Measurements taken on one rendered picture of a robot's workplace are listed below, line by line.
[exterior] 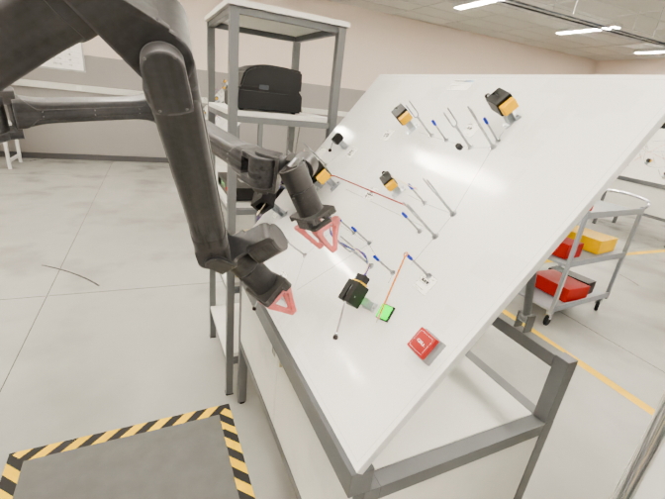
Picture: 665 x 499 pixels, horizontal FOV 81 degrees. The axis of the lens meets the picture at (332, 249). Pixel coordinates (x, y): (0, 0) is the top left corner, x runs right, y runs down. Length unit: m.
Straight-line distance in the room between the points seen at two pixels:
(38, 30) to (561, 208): 0.85
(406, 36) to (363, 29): 1.06
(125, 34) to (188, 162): 0.18
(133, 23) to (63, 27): 0.06
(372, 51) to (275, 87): 7.67
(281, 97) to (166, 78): 1.43
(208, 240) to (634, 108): 0.88
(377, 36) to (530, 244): 8.79
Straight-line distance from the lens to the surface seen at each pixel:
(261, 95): 1.82
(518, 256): 0.88
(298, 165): 0.81
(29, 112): 1.08
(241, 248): 0.73
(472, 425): 1.17
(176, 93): 0.44
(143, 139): 8.40
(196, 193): 0.59
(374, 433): 0.88
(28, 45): 0.47
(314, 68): 8.88
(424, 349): 0.82
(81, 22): 0.44
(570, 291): 3.76
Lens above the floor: 1.56
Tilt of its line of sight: 21 degrees down
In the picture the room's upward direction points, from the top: 7 degrees clockwise
